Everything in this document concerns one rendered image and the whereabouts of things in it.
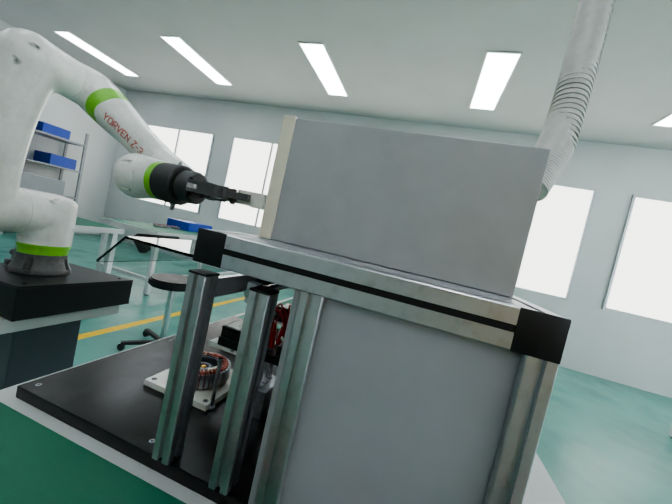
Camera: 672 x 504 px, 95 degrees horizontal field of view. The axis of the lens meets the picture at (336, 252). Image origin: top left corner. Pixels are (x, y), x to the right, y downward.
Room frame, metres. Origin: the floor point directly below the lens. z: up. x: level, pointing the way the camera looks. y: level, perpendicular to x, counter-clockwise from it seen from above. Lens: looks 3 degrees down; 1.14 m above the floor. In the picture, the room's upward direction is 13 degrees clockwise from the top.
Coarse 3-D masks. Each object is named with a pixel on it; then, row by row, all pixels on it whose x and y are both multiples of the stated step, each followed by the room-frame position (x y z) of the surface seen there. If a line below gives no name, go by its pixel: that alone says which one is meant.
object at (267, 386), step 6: (270, 378) 0.63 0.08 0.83; (264, 384) 0.60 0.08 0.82; (270, 384) 0.61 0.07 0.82; (258, 390) 0.57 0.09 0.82; (264, 390) 0.58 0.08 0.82; (270, 390) 0.59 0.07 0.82; (258, 396) 0.57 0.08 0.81; (264, 396) 0.57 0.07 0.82; (270, 396) 0.60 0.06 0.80; (258, 402) 0.57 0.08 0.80; (264, 402) 0.57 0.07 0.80; (258, 408) 0.57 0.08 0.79; (264, 408) 0.58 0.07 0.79; (258, 414) 0.57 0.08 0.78; (264, 414) 0.59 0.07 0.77
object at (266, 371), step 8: (240, 320) 0.66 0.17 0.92; (224, 328) 0.61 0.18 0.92; (232, 328) 0.60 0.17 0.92; (240, 328) 0.61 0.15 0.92; (224, 336) 0.61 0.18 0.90; (232, 336) 0.60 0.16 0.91; (216, 344) 0.61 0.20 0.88; (224, 344) 0.60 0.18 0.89; (232, 344) 0.60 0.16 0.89; (272, 352) 0.59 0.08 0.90; (264, 360) 0.58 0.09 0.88; (272, 360) 0.57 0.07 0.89; (264, 368) 0.59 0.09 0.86; (272, 368) 0.63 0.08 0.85; (264, 376) 0.61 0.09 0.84
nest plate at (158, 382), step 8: (152, 376) 0.61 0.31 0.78; (160, 376) 0.62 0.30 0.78; (144, 384) 0.60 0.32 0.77; (152, 384) 0.59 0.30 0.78; (160, 384) 0.59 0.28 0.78; (224, 384) 0.64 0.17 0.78; (200, 392) 0.60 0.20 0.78; (208, 392) 0.60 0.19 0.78; (216, 392) 0.61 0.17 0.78; (224, 392) 0.61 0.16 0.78; (200, 400) 0.57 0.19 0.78; (208, 400) 0.58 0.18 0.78; (216, 400) 0.59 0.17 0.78; (200, 408) 0.56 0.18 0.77
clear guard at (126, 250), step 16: (128, 240) 0.54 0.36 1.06; (144, 240) 0.53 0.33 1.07; (160, 240) 0.57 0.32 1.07; (176, 240) 0.62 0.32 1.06; (192, 240) 0.68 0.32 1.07; (112, 256) 0.56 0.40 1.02; (128, 256) 0.59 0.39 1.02; (144, 256) 0.62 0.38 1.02; (160, 256) 0.66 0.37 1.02; (176, 256) 0.70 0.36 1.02; (192, 256) 0.49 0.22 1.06
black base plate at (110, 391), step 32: (224, 320) 1.07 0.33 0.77; (128, 352) 0.71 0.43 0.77; (160, 352) 0.74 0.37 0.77; (224, 352) 0.82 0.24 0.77; (32, 384) 0.53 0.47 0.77; (64, 384) 0.55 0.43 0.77; (96, 384) 0.57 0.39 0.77; (128, 384) 0.59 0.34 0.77; (64, 416) 0.49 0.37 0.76; (96, 416) 0.49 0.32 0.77; (128, 416) 0.50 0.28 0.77; (192, 416) 0.54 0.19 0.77; (128, 448) 0.45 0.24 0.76; (192, 448) 0.47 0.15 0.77; (256, 448) 0.50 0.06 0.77; (192, 480) 0.42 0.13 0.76
